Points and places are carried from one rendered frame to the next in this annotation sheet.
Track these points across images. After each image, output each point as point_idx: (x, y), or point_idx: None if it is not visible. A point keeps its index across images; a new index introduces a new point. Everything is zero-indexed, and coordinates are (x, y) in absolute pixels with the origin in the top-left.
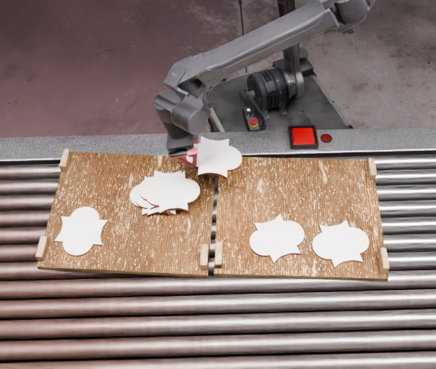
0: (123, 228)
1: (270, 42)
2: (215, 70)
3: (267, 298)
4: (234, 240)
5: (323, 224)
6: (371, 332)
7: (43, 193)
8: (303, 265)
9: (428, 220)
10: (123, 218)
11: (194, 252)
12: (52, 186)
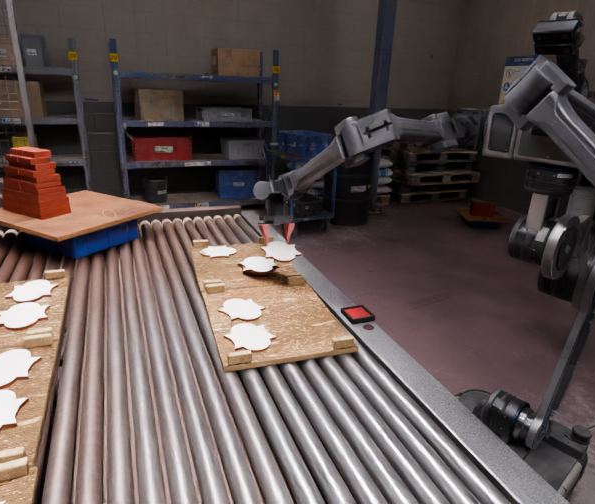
0: (226, 262)
1: (314, 157)
2: (295, 173)
3: (189, 317)
4: (233, 295)
5: (267, 328)
6: (168, 371)
7: None
8: (221, 324)
9: (310, 393)
10: (233, 261)
11: None
12: None
